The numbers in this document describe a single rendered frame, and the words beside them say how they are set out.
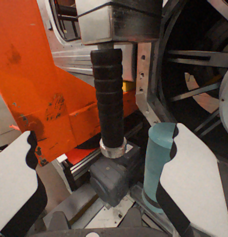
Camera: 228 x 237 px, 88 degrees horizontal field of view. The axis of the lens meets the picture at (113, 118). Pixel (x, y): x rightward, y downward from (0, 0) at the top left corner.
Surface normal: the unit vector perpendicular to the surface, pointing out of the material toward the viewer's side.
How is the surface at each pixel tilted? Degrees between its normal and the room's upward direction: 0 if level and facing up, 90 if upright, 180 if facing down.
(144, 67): 90
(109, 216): 0
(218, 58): 90
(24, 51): 90
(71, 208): 0
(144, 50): 90
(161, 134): 0
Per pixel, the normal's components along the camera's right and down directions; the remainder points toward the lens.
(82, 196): -0.06, -0.87
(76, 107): 0.71, 0.31
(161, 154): -0.62, 0.38
